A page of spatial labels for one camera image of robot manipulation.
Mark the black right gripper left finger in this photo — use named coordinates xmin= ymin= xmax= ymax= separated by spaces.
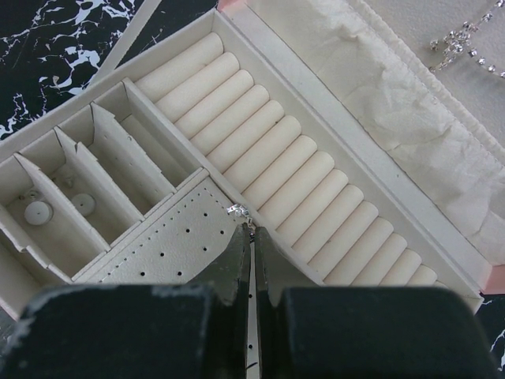
xmin=1 ymin=225 xmax=251 ymax=378

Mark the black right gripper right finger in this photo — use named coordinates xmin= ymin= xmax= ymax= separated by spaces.
xmin=255 ymin=227 xmax=498 ymax=378

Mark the crystal rhinestone necklace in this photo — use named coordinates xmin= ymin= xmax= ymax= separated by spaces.
xmin=428 ymin=0 xmax=505 ymax=81

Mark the pink jewelry box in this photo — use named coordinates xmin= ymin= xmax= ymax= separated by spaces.
xmin=0 ymin=0 xmax=505 ymax=321

